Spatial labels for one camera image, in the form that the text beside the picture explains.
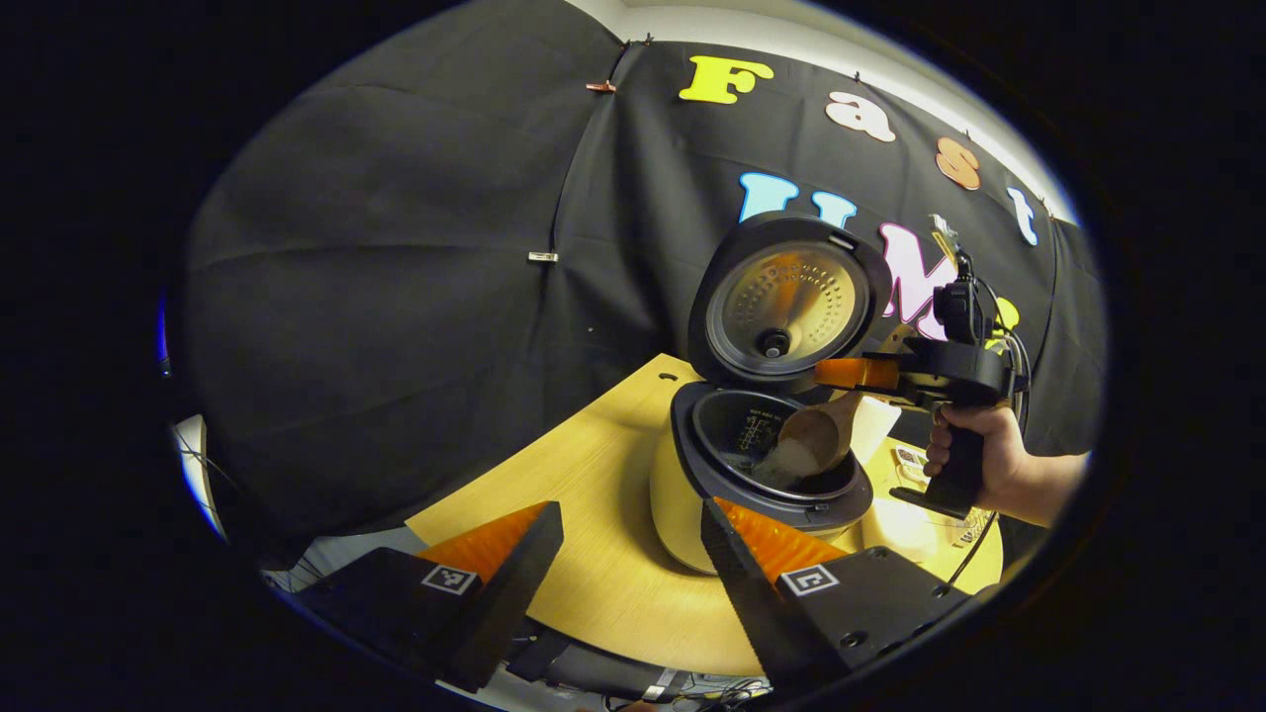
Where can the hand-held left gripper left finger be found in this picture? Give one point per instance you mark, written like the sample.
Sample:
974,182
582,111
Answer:
499,603

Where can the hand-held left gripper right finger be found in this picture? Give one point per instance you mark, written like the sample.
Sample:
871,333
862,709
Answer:
752,603

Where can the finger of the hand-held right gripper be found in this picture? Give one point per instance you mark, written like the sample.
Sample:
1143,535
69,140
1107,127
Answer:
856,373

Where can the wooden spoon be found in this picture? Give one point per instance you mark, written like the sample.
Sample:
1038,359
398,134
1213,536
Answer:
821,435

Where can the dark lidded rice cooker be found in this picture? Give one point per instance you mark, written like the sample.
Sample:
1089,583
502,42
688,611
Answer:
791,307

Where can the white rice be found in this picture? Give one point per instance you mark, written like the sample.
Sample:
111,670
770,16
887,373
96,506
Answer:
786,463

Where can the black backdrop cloth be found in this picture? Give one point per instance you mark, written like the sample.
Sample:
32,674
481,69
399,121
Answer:
396,297

